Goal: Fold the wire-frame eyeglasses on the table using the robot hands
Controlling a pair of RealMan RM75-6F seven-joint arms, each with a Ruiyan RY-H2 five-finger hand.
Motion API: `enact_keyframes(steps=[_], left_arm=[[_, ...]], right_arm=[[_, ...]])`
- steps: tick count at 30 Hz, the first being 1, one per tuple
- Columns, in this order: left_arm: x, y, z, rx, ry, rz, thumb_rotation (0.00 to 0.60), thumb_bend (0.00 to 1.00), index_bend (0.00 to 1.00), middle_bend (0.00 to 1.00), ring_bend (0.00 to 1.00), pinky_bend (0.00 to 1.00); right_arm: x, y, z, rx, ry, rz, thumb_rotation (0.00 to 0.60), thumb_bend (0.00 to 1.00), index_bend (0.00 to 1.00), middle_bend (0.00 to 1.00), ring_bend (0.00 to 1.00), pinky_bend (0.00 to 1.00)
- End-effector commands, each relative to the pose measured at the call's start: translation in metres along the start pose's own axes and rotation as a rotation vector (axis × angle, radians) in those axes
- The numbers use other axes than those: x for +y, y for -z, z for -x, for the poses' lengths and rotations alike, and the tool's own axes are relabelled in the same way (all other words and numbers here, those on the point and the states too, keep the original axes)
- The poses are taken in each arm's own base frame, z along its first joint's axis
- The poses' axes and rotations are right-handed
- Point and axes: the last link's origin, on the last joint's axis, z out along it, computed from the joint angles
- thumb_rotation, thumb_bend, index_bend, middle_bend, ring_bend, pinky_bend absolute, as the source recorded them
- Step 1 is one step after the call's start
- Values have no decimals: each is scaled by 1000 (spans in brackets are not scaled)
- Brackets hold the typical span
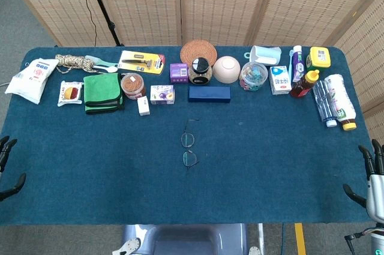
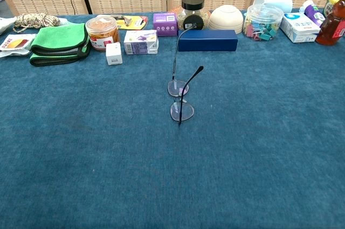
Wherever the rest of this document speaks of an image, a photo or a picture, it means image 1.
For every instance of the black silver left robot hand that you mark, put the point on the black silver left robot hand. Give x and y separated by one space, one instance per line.
3 153

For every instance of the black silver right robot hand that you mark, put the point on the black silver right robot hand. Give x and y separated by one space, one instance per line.
376 195

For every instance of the thin-framed eyeglasses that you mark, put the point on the thin-framed eyeglasses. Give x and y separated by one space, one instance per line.
187 139

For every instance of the navy blue glasses case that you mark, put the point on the navy blue glasses case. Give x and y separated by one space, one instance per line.
210 94

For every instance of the white salt bag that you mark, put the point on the white salt bag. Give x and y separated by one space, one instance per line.
30 78

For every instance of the yellow floor tape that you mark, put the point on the yellow floor tape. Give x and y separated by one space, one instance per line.
300 237

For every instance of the blue table cloth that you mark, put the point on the blue table cloth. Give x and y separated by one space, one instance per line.
90 135

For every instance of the white snack packet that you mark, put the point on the white snack packet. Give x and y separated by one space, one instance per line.
69 93

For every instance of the white drink bottle yellow cap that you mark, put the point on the white drink bottle yellow cap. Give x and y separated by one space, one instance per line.
339 99

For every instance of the clear plastic water bottle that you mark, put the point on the clear plastic water bottle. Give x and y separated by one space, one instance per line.
322 102

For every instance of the folded green towel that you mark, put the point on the folded green towel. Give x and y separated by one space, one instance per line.
102 90

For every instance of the white table leg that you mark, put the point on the white table leg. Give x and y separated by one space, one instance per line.
261 237

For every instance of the honey bottle yellow cap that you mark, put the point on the honey bottle yellow cap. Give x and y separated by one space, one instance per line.
303 85

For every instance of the clear jar of rubber bands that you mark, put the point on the clear jar of rubber bands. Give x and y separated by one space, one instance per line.
133 84

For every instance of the small white box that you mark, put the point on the small white box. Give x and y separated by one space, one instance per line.
143 106

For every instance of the green jar yellow lid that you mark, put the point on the green jar yellow lid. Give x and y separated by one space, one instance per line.
319 55

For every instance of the white blue carton box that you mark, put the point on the white blue carton box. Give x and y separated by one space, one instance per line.
279 79

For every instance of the white purple toothpaste tube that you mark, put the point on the white purple toothpaste tube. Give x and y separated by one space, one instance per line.
297 63

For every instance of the blue toothbrush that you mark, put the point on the blue toothbrush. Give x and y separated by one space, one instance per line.
290 57

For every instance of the razor in yellow package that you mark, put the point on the razor in yellow package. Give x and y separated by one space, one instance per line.
141 61

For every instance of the white purple printed box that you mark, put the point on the white purple printed box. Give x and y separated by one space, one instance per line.
162 94

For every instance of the clear jar of binder clips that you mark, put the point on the clear jar of binder clips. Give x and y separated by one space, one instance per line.
253 76

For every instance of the white light-blue cup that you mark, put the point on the white light-blue cup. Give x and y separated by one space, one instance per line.
264 55

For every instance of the purple cardboard box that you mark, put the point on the purple cardboard box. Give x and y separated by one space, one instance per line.
179 72

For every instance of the beige upturned bowl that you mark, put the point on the beige upturned bowl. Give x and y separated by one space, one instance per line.
226 70

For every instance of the grey-blue robot torso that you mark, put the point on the grey-blue robot torso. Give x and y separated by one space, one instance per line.
186 240

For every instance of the bamboo folding screen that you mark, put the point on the bamboo folding screen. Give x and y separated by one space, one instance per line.
144 3

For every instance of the glass jar black lid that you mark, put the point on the glass jar black lid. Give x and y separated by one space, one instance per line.
200 66

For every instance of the round woven rattan coaster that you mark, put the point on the round woven rattan coaster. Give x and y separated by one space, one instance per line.
198 49

